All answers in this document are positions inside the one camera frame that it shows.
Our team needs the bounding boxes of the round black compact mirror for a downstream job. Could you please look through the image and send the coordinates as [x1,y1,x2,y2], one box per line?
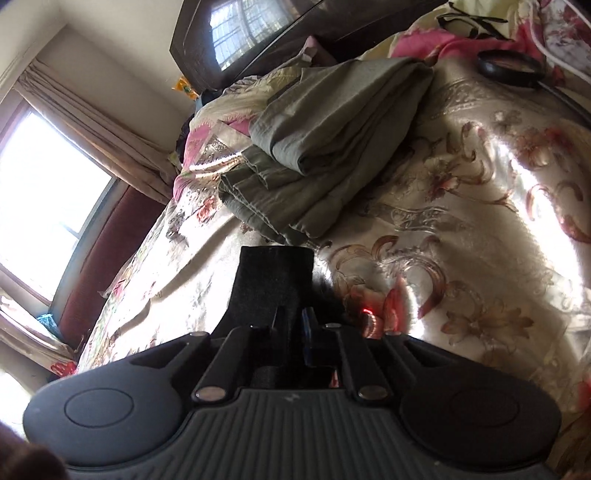
[477,49,545,88]

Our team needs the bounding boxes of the floral satin bedspread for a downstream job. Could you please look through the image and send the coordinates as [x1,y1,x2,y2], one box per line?
[78,57,590,471]

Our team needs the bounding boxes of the blue plastic bag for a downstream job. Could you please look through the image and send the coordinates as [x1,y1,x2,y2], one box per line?
[36,313,63,341]

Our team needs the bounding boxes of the yellow orange bag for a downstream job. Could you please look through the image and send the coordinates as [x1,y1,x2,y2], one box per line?
[172,76,199,101]

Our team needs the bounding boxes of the black pants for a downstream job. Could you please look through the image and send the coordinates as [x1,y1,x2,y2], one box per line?
[211,245,343,370]

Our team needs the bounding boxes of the dark wooden headboard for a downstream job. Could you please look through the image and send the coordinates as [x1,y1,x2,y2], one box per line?
[169,0,443,93]

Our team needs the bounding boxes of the folded olive green cloth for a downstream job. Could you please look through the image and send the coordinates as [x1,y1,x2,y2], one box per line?
[218,58,434,245]

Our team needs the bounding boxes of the left beige curtain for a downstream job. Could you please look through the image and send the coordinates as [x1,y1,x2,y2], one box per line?
[1,290,77,377]

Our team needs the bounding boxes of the floral pillow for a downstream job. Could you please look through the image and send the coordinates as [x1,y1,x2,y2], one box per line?
[359,1,590,95]

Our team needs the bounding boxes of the right beige curtain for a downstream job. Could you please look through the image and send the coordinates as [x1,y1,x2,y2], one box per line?
[14,60,177,204]

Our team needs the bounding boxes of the beige curtain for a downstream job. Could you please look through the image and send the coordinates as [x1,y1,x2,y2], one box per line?
[1,290,77,377]
[14,60,177,204]

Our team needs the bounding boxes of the window with frame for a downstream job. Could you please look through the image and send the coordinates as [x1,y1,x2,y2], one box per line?
[1,91,126,316]

